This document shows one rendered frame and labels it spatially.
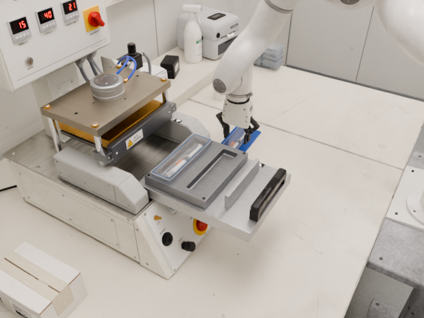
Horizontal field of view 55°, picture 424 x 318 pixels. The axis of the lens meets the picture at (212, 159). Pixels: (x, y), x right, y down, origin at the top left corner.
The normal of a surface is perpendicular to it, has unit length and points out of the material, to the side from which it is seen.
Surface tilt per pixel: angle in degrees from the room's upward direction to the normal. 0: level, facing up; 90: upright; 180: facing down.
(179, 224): 65
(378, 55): 90
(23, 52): 90
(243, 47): 48
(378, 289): 0
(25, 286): 2
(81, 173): 90
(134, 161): 0
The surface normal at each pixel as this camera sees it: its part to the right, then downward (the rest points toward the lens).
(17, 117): 0.84, 0.33
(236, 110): -0.45, 0.57
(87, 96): 0.00, -0.79
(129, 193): 0.55, -0.39
